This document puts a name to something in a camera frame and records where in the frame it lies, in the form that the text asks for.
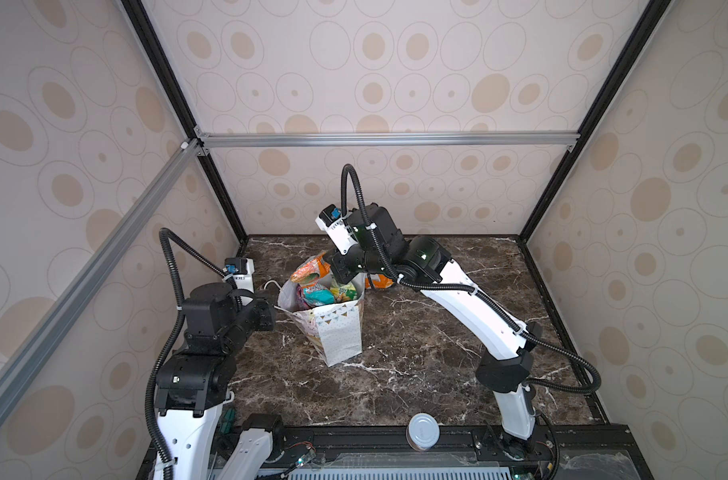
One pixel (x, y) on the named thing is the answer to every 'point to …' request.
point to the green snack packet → (345, 292)
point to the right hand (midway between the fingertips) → (325, 257)
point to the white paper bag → (335, 329)
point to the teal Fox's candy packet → (318, 294)
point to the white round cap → (423, 431)
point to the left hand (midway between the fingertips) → (273, 289)
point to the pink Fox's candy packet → (311, 270)
